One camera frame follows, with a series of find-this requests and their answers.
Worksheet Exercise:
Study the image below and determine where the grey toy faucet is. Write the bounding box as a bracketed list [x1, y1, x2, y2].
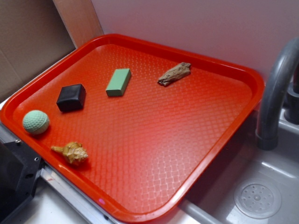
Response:
[256, 37, 299, 150]

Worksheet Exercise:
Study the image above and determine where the dark grey faucet knob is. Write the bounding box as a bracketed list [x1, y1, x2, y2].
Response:
[284, 67, 299, 124]

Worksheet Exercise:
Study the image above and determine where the grey toy sink basin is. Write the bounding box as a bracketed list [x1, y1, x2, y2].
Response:
[180, 113, 299, 224]

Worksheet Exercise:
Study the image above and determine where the brown cardboard panel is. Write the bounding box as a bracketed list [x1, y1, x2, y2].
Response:
[0, 0, 103, 101]

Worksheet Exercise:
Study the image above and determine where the red plastic tray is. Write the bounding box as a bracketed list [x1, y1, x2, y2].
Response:
[0, 35, 264, 223]

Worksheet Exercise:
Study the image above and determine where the green golf ball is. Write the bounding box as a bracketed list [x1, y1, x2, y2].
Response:
[22, 110, 50, 135]

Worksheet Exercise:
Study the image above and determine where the black rectangular block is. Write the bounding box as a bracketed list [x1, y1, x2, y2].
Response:
[56, 84, 86, 112]

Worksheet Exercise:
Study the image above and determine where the brown wood chip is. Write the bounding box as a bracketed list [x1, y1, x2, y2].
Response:
[157, 62, 191, 86]

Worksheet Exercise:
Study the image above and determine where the green rectangular block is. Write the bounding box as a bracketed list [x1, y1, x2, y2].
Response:
[106, 69, 131, 97]

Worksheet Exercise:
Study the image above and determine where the tan conch seashell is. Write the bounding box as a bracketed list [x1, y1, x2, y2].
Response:
[51, 142, 88, 166]

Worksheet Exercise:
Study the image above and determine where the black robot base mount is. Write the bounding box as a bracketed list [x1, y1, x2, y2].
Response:
[0, 140, 44, 224]

